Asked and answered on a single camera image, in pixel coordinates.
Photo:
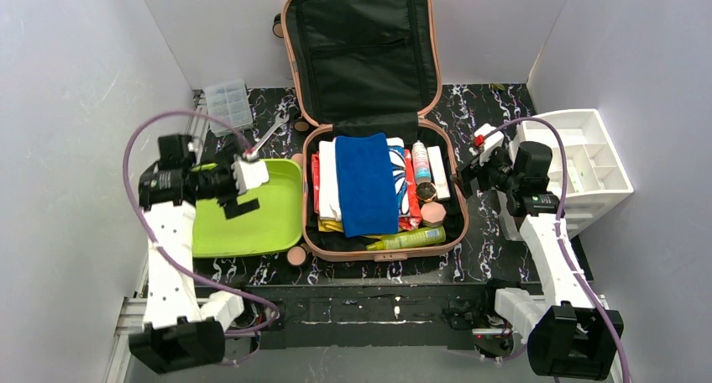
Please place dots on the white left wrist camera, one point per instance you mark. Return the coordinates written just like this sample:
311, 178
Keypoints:
249, 174

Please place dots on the silver open end wrench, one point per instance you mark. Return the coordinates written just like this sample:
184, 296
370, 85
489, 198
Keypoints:
280, 119

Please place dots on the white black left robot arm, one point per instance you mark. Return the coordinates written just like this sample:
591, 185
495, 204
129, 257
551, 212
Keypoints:
177, 332

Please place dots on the lime green plastic basin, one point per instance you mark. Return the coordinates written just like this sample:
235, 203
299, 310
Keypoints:
275, 226

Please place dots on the red white tie-dye cloth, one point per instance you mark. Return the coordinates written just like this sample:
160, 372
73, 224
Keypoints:
410, 197

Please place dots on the yellow folded cloth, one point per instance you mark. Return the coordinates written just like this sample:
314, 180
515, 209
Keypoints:
332, 226

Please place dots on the round gold black jar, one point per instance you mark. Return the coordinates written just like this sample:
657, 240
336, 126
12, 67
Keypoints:
426, 192

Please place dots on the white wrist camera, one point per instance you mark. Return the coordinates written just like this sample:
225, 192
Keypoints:
249, 174
486, 139

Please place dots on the white pink blue spray bottle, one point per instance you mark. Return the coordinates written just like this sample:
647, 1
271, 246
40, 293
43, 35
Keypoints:
420, 162

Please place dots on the white divided organizer box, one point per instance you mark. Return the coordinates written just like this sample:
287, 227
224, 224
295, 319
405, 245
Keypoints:
593, 174

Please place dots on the aluminium base frame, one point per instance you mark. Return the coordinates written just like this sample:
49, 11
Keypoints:
457, 316

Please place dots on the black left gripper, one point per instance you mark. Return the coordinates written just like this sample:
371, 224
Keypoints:
230, 186

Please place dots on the blue towel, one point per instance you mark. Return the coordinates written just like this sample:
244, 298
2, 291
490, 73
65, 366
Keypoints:
366, 189

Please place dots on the yellow green spray bottle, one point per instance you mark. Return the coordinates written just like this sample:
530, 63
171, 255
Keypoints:
413, 239

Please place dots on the white printed shirt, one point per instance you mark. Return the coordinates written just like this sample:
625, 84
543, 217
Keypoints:
329, 206

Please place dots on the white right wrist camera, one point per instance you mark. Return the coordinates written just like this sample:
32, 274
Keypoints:
486, 139

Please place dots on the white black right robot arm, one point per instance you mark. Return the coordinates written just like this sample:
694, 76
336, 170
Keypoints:
568, 334

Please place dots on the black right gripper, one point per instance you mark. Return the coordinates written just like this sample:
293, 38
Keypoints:
473, 173

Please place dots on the pink hard shell suitcase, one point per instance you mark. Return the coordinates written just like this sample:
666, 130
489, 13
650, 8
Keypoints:
363, 67

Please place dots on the pink octagonal compact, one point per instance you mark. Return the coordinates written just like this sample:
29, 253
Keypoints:
432, 214

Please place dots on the clear screw assortment box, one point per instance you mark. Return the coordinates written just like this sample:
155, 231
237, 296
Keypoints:
229, 102

